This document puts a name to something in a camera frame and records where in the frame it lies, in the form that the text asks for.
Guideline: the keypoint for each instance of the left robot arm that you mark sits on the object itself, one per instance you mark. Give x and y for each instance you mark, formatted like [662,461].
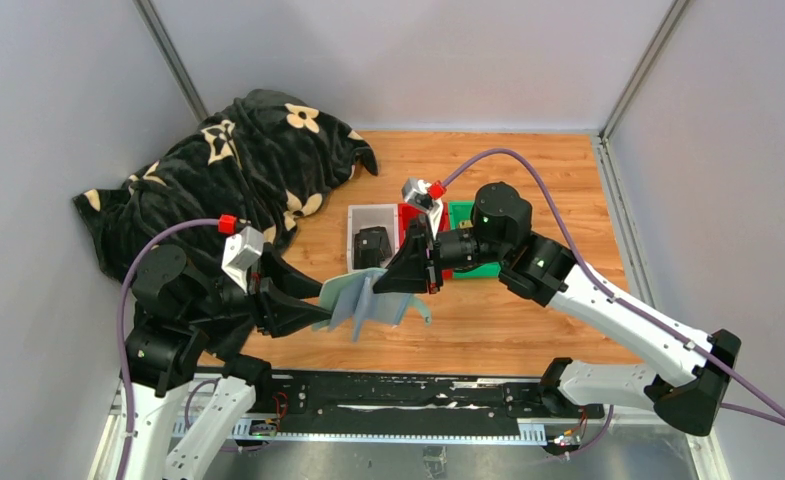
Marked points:
[181,313]

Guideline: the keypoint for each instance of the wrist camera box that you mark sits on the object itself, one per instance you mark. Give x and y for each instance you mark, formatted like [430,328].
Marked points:
[241,252]
[427,198]

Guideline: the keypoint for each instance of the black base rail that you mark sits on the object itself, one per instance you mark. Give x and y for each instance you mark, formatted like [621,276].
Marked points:
[319,405]

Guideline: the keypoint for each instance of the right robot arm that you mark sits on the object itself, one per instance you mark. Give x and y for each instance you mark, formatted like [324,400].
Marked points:
[683,373]

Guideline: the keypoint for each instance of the teal leather card holder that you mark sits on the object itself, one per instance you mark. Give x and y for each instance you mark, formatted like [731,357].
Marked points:
[351,296]

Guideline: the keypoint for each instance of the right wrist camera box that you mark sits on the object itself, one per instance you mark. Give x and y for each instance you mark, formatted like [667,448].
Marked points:
[427,198]

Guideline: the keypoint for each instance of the white plastic bin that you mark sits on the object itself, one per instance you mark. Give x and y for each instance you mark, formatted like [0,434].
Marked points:
[363,216]

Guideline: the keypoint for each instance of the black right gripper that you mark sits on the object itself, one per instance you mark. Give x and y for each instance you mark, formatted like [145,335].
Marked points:
[411,270]

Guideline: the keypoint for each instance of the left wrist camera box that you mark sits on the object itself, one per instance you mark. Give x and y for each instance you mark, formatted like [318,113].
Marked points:
[241,252]

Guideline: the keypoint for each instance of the black floral fleece blanket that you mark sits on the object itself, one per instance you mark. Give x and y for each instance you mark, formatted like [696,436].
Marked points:
[265,161]

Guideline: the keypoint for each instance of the red plastic bin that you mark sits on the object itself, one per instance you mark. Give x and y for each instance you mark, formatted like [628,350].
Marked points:
[418,246]

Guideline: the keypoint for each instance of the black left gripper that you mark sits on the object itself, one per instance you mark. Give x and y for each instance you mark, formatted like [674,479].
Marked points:
[280,314]

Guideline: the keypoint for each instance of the black cards stack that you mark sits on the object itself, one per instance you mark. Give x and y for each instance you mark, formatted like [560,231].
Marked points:
[371,247]

